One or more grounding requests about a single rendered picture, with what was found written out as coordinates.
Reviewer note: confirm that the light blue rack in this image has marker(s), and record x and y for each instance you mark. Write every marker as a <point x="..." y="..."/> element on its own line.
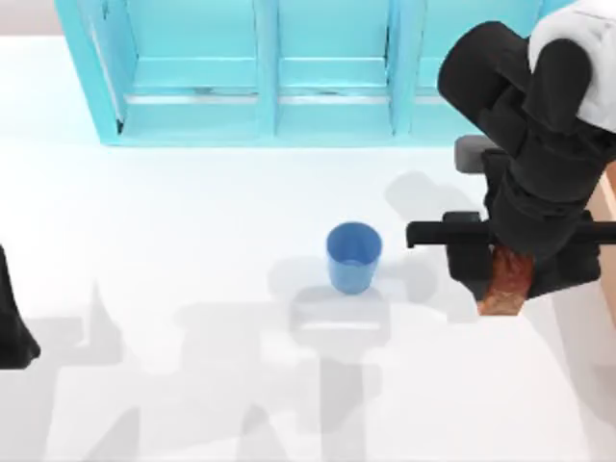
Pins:
<point x="202" y="101"/>

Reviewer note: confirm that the shallow salmon-coloured box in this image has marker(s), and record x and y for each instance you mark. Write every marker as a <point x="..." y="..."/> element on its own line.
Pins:
<point x="607" y="192"/>

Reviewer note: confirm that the blue cup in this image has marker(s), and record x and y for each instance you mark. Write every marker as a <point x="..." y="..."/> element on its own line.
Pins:
<point x="353" y="269"/>

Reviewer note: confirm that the brown bread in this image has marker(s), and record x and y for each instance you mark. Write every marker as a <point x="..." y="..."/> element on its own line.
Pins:
<point x="505" y="289"/>

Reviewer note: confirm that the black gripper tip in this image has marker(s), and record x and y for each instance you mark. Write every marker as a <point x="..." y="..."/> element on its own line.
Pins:
<point x="12" y="332"/>

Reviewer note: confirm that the pale grey rounded box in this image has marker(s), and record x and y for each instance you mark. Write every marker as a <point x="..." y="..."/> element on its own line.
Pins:
<point x="469" y="154"/>

